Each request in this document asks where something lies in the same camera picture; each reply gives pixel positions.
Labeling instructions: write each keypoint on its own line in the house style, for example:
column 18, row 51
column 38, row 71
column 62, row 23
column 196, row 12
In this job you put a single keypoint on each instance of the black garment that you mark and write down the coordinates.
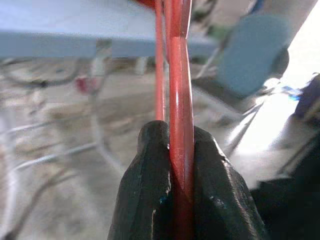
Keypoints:
column 292, row 205

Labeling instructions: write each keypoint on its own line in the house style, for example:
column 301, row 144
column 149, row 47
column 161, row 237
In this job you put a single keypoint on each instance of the red plastic hanger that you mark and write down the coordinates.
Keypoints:
column 180, row 100

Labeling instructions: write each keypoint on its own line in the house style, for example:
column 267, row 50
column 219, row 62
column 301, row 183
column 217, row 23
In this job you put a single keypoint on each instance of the grey folding chair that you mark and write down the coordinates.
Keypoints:
column 282, row 62

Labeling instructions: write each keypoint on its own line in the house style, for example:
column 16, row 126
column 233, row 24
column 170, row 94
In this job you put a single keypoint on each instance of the purple armchair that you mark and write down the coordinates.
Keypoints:
column 310, row 100

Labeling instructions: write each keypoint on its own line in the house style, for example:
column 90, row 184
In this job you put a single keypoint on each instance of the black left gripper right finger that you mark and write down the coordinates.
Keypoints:
column 220, row 195

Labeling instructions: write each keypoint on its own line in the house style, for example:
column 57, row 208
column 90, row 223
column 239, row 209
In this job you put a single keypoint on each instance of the black metal drying rack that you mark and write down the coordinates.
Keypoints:
column 75, row 42

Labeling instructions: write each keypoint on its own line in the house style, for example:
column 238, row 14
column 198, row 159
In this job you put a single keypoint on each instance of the light blue chair cushion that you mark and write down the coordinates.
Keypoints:
column 250, row 57

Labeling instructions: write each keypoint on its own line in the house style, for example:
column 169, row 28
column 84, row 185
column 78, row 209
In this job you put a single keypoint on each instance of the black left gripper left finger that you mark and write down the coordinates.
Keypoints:
column 147, row 175

